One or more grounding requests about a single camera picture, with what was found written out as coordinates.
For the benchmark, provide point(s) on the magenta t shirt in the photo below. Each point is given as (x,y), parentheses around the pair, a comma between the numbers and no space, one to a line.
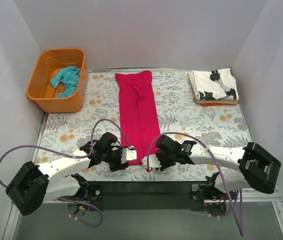
(138,112)

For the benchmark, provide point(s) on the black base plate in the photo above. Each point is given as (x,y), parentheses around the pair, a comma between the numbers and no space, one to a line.
(149,195)

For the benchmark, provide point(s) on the orange plastic basket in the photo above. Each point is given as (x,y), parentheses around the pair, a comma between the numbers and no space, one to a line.
(42,92)

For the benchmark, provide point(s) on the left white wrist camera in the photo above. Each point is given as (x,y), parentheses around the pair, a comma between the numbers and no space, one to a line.
(128,155)

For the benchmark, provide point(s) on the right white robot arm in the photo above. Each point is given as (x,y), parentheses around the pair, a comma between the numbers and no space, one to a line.
(251,166)

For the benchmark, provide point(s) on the white printed folded t shirt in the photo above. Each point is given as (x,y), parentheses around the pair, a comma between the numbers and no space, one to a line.
(214,85)

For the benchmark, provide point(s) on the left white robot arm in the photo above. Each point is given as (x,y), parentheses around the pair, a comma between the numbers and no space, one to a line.
(35,184)

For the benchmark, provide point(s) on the aluminium frame rail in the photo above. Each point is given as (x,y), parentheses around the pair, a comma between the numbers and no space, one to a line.
(262,220)

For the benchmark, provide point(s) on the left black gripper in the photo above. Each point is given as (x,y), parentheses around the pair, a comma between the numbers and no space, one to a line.
(118,157)

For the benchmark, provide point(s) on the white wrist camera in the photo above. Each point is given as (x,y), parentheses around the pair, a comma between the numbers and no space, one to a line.
(151,162)
(128,155)

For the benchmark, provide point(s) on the orange folded t shirt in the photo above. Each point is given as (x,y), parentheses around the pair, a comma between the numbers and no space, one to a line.
(216,104)

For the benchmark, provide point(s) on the beige folded t shirt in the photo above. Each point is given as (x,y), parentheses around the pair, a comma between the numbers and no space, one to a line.
(212,101)

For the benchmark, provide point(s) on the floral patterned table mat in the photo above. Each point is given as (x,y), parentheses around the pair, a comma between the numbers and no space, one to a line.
(178,114)

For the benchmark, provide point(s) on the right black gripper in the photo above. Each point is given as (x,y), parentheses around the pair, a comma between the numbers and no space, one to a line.
(161,159)

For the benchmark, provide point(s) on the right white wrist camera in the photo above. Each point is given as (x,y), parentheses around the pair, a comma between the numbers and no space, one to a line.
(151,162)

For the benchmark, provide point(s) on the teal t shirt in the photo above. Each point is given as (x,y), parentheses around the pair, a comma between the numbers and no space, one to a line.
(69,77)

